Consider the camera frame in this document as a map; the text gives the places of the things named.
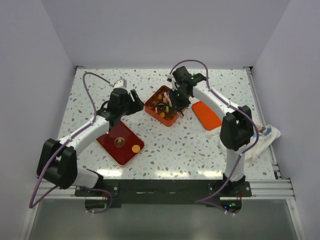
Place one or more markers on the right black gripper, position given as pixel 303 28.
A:
pixel 177 106

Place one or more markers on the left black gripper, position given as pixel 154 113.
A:
pixel 139 105

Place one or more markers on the black cookie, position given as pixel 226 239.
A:
pixel 160 105

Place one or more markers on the orange compartment cookie box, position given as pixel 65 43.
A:
pixel 149 107

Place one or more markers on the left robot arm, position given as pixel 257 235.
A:
pixel 58 160

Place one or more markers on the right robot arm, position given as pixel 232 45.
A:
pixel 237 126

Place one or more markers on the orange box lid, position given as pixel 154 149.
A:
pixel 206 116

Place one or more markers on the red cookie tray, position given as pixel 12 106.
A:
pixel 118 143

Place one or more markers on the white crumpled plastic bag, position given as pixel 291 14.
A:
pixel 267 135

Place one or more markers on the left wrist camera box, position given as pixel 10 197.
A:
pixel 121 83

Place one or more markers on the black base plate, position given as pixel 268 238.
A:
pixel 113 193

